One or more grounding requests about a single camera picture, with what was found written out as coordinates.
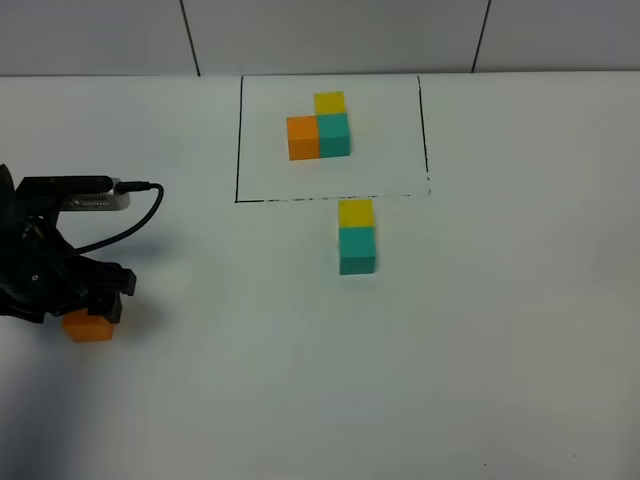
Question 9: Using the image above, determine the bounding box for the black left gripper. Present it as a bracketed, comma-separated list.
[1, 221, 137, 324]

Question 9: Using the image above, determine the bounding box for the template orange cube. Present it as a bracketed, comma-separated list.
[286, 116, 320, 161]

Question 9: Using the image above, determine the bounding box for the template teal cube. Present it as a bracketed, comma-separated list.
[316, 113, 351, 158]

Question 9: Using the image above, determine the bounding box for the template yellow cube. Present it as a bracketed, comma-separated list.
[314, 91, 346, 116]

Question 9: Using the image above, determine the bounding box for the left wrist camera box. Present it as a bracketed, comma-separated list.
[16, 175, 130, 212]

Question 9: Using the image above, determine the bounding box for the black camera cable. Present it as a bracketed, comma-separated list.
[69, 180, 165, 256]

